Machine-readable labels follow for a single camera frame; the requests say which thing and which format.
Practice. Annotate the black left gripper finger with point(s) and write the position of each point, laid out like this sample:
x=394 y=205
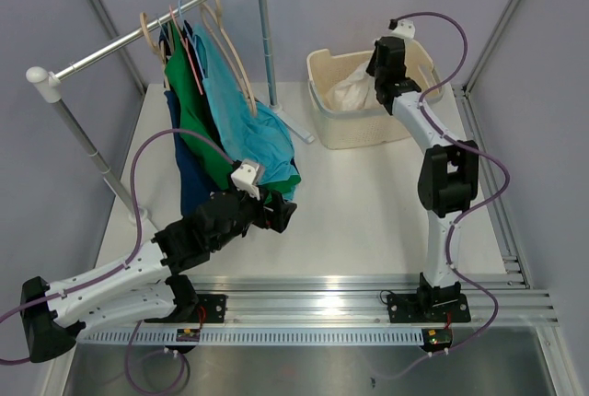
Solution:
x=272 y=201
x=281 y=216

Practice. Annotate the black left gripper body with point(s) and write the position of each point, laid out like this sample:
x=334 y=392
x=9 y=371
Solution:
x=251 y=211

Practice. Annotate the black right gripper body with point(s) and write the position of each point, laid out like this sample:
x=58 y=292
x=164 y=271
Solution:
x=377 y=79

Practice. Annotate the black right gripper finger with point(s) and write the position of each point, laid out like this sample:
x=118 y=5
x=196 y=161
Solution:
x=380 y=66
x=370 y=69

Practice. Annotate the white t shirt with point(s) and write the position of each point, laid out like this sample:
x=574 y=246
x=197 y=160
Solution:
x=354 y=93

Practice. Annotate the wooden hanger of white shirt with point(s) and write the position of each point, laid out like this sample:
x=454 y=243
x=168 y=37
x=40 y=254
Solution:
x=212 y=19

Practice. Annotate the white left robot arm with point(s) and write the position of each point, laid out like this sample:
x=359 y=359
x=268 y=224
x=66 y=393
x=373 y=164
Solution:
x=150 y=285

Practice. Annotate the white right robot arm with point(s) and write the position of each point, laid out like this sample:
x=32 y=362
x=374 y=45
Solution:
x=447 y=185

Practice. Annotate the dark blue t shirt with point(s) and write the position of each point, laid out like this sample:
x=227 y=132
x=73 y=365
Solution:
x=195 y=184

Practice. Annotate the green t shirt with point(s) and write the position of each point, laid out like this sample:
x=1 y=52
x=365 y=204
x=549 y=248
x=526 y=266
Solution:
x=195 y=114

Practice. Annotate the light blue t shirt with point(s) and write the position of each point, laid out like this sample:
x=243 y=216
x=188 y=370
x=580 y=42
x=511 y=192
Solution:
x=260 y=137

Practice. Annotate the black t shirt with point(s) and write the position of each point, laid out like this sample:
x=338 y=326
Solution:
x=186 y=37

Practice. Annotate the wooden hanger leftmost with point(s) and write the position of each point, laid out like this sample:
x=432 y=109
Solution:
x=159 y=48

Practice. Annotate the pink plastic hanger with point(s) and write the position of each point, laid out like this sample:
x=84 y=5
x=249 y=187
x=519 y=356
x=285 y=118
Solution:
x=192 y=65

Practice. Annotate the blue plastic hanger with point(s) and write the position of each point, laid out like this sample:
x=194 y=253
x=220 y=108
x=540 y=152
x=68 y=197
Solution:
x=196 y=43

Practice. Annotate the cream plastic laundry basket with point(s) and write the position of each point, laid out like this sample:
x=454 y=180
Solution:
x=346 y=129

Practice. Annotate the metal clothes rack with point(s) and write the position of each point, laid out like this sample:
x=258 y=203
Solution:
x=47 y=84

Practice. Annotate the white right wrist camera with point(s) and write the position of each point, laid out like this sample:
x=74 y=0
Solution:
x=402 y=28

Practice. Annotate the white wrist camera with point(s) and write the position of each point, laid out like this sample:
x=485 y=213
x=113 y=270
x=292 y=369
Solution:
x=402 y=28
x=246 y=176

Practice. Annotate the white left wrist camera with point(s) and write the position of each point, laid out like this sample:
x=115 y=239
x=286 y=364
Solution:
x=246 y=176

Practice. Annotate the white slotted cable duct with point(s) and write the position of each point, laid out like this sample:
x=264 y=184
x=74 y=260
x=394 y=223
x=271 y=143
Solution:
x=216 y=336

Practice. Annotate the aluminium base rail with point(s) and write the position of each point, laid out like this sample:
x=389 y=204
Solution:
x=354 y=300

